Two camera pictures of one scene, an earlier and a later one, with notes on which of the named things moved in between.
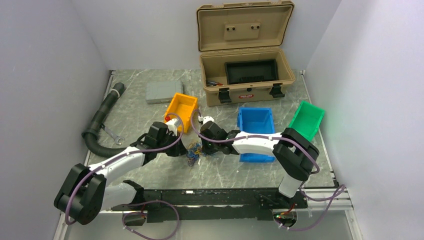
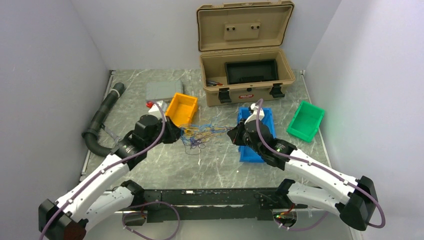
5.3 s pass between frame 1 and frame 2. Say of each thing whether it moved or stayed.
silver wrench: stayed
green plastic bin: stayed
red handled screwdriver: stayed
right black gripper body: moved
